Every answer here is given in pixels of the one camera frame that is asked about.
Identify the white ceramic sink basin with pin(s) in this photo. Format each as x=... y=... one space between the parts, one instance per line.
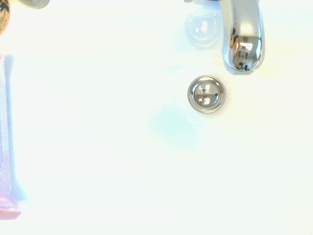
x=122 y=147

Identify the chrome sink drain stopper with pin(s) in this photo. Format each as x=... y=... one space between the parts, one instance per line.
x=206 y=94

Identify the brown round object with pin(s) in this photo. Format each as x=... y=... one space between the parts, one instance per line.
x=3 y=14

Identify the clear round faucet knob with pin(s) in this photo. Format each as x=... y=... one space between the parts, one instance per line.
x=35 y=3

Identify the pink wrapped package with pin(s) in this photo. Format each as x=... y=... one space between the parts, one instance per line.
x=5 y=147

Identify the chrome faucet spout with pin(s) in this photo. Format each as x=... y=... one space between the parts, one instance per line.
x=244 y=36

